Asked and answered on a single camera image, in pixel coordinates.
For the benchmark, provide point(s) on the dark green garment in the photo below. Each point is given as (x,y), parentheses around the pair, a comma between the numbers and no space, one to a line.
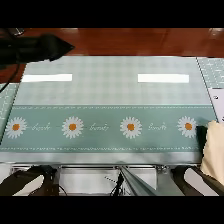
(201,138)

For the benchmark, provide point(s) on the cream shirt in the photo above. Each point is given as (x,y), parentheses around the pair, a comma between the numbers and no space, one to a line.
(213,153)

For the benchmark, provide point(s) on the silver frame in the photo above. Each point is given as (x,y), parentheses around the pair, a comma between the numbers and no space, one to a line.
(140,186)

